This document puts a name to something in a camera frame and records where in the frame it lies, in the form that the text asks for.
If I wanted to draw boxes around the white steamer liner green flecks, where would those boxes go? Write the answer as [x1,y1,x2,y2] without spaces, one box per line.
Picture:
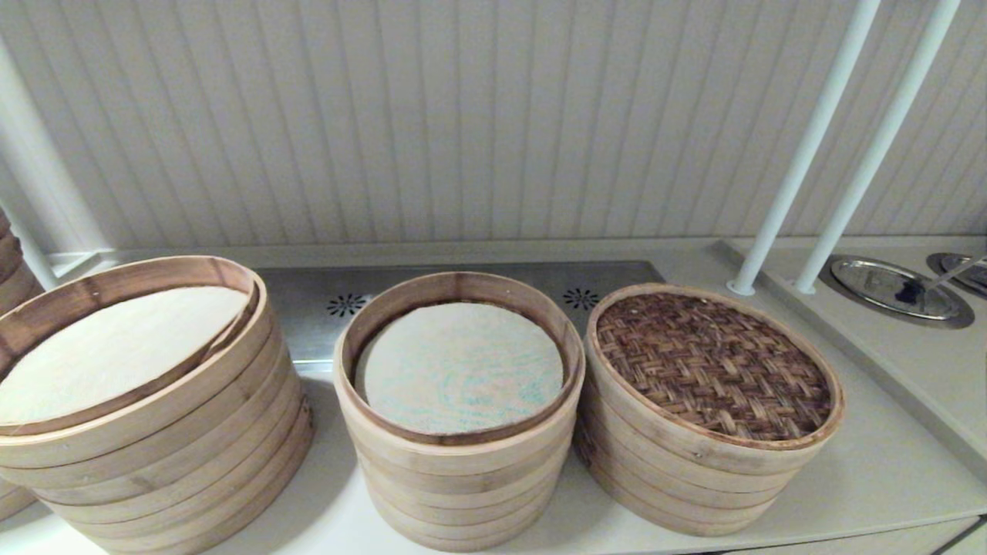
[355,301,566,436]

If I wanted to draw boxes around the thick white pipe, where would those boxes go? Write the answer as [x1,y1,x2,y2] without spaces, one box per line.
[0,39,109,255]

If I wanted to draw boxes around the short bamboo steamer stack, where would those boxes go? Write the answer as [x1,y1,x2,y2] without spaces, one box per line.
[574,385,795,538]

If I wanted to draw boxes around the tall narrow bamboo steamer stack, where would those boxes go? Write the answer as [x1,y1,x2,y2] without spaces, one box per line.
[333,271,587,553]

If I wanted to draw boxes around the woven bamboo steamer lid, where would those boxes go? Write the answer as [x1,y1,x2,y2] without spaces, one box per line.
[586,282,846,477]

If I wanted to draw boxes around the round steel counter dish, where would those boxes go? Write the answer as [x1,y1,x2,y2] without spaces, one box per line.
[925,252,987,301]
[819,255,975,330]

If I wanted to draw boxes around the white metal pole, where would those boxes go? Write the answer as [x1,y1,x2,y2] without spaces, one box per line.
[726,0,882,297]
[794,0,963,295]

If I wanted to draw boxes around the wide bamboo steamer stack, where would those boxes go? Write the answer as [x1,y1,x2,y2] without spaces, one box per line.
[0,255,315,555]

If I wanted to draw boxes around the dark bamboo steamer stack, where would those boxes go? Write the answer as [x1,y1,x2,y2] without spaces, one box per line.
[0,208,45,317]

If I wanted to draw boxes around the large plain white steamer liner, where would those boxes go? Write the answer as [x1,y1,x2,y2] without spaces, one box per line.
[0,286,251,426]

